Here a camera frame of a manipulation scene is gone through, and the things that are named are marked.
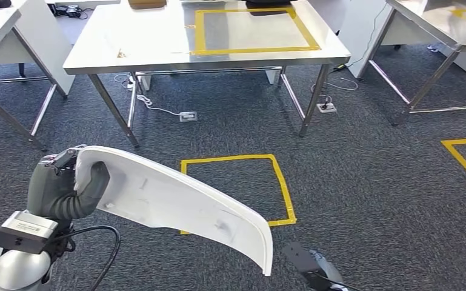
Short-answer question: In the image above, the stainless steel workbench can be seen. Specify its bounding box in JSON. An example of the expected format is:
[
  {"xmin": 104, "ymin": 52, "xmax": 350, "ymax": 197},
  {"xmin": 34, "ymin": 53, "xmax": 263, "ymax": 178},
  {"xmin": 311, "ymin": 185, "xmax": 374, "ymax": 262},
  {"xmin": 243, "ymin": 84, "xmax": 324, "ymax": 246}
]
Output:
[{"xmin": 63, "ymin": 0, "xmax": 352, "ymax": 149}]

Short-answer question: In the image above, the black foam case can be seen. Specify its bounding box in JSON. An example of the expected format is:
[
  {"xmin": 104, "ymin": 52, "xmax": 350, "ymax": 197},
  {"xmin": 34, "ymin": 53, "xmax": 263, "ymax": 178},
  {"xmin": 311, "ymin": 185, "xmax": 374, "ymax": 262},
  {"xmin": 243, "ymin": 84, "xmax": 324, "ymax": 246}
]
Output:
[{"xmin": 245, "ymin": 0, "xmax": 298, "ymax": 16}]

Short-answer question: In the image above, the yellow floor tape square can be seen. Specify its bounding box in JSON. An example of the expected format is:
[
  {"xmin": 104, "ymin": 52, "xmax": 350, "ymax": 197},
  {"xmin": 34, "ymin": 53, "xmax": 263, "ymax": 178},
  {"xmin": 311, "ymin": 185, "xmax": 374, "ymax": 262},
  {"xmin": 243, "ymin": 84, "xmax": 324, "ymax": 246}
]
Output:
[
  {"xmin": 179, "ymin": 153, "xmax": 298, "ymax": 236},
  {"xmin": 441, "ymin": 138, "xmax": 466, "ymax": 196}
]

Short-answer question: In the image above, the black desk cable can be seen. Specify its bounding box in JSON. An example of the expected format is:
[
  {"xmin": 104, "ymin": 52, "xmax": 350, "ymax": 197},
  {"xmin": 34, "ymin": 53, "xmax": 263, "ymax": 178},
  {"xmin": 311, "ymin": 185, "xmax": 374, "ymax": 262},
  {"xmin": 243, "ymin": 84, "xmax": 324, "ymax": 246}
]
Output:
[{"xmin": 331, "ymin": 4, "xmax": 388, "ymax": 73}]

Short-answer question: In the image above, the white plastic car part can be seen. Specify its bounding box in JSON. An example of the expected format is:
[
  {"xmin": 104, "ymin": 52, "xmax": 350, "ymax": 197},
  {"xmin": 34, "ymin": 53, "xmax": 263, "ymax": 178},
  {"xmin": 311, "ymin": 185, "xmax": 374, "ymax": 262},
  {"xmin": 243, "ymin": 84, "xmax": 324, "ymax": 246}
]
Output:
[{"xmin": 74, "ymin": 145, "xmax": 275, "ymax": 277}]

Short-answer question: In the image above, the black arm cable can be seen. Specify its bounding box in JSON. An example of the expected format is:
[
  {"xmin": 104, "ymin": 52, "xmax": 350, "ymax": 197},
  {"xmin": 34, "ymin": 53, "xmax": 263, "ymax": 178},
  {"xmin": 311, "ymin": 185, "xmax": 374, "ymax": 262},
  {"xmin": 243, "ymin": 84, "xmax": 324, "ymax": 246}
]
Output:
[{"xmin": 50, "ymin": 224, "xmax": 122, "ymax": 291}]

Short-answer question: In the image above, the white floor cable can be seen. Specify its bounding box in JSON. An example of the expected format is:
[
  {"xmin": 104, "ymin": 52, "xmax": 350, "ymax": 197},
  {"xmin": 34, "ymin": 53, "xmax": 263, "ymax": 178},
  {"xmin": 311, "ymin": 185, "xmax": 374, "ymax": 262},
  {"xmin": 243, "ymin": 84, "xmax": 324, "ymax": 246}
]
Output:
[{"xmin": 311, "ymin": 76, "xmax": 360, "ymax": 105}]

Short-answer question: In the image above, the black cable pile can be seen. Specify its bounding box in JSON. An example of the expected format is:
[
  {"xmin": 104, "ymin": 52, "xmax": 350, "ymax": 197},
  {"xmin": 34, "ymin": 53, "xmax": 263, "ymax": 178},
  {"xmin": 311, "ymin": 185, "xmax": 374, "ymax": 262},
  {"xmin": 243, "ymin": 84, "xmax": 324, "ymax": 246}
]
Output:
[{"xmin": 50, "ymin": 4, "xmax": 94, "ymax": 20}]

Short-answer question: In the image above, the cardboard box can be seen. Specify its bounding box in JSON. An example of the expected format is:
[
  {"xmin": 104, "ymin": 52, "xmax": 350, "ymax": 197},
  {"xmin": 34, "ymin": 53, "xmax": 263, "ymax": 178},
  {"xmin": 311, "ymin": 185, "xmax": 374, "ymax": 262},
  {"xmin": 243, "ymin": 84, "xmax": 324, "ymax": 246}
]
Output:
[{"xmin": 128, "ymin": 0, "xmax": 167, "ymax": 10}]

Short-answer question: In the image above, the white coiled cable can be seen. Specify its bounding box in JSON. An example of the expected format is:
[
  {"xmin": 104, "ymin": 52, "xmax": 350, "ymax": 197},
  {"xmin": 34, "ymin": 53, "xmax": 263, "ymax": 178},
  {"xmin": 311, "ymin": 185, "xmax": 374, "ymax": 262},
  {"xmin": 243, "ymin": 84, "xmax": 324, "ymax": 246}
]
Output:
[{"xmin": 114, "ymin": 74, "xmax": 181, "ymax": 117}]

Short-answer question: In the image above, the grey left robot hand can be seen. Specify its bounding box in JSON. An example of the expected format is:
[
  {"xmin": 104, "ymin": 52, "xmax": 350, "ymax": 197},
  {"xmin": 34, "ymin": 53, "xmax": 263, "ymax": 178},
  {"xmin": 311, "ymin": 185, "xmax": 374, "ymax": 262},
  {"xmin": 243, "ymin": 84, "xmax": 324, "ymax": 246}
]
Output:
[{"xmin": 27, "ymin": 145, "xmax": 111, "ymax": 221}]

